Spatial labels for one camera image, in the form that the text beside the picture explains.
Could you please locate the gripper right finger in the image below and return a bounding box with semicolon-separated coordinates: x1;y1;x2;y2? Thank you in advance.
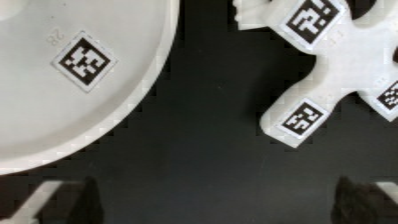
331;176;398;224

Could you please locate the white round table top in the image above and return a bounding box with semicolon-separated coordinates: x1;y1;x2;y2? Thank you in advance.
0;0;181;175

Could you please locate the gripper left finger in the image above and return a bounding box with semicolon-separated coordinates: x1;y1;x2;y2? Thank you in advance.
0;177;105;224

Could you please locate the white cross-shaped table base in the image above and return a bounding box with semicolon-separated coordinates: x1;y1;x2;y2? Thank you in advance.
233;0;398;146

